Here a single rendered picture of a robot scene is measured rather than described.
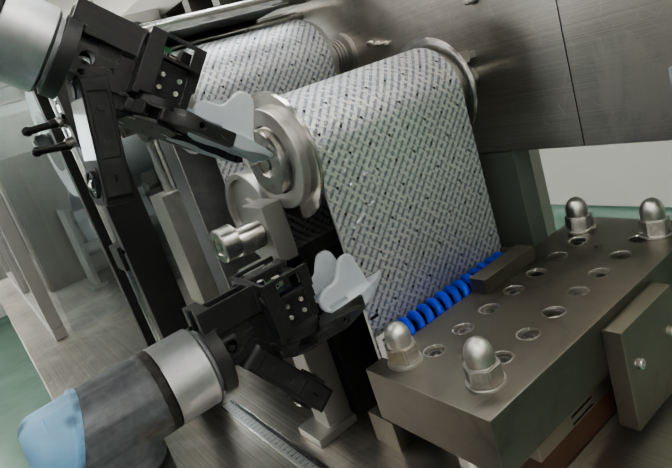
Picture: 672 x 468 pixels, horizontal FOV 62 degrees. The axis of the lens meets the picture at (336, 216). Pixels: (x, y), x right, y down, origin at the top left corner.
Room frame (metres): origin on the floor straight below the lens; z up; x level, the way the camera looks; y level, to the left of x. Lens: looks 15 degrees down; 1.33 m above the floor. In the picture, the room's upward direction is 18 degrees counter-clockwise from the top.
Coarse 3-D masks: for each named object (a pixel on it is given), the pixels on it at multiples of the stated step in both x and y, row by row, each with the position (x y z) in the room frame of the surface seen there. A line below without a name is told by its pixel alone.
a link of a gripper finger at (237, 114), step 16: (240, 96) 0.56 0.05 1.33; (192, 112) 0.54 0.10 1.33; (208, 112) 0.54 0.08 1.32; (224, 112) 0.55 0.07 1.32; (240, 112) 0.55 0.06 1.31; (240, 128) 0.55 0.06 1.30; (208, 144) 0.55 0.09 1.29; (240, 144) 0.54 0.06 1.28; (256, 144) 0.55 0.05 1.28; (256, 160) 0.56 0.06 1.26
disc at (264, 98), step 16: (256, 96) 0.62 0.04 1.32; (272, 96) 0.60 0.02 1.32; (288, 112) 0.58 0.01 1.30; (304, 128) 0.57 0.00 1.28; (304, 144) 0.57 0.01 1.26; (320, 160) 0.56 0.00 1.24; (320, 176) 0.56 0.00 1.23; (320, 192) 0.57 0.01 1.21; (288, 208) 0.64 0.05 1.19; (304, 208) 0.61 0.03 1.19
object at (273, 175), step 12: (264, 132) 0.60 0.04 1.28; (264, 144) 0.60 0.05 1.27; (276, 144) 0.59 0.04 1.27; (276, 156) 0.58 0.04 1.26; (288, 156) 0.59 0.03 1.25; (252, 168) 0.64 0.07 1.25; (264, 168) 0.61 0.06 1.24; (276, 168) 0.59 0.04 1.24; (288, 168) 0.58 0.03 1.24; (264, 180) 0.62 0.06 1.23; (276, 180) 0.60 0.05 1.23; (288, 180) 0.59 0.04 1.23; (276, 192) 0.61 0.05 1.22
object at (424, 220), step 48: (432, 144) 0.66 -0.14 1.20; (336, 192) 0.58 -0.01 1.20; (384, 192) 0.61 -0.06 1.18; (432, 192) 0.65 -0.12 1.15; (480, 192) 0.69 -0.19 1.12; (384, 240) 0.60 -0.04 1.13; (432, 240) 0.64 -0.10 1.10; (480, 240) 0.68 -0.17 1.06; (384, 288) 0.59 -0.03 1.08; (432, 288) 0.63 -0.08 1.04
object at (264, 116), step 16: (256, 112) 0.61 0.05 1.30; (272, 112) 0.59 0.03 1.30; (256, 128) 0.63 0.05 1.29; (272, 128) 0.60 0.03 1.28; (288, 128) 0.58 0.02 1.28; (288, 144) 0.58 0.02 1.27; (304, 160) 0.57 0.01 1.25; (304, 176) 0.57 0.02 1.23; (288, 192) 0.61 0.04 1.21; (304, 192) 0.58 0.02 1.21
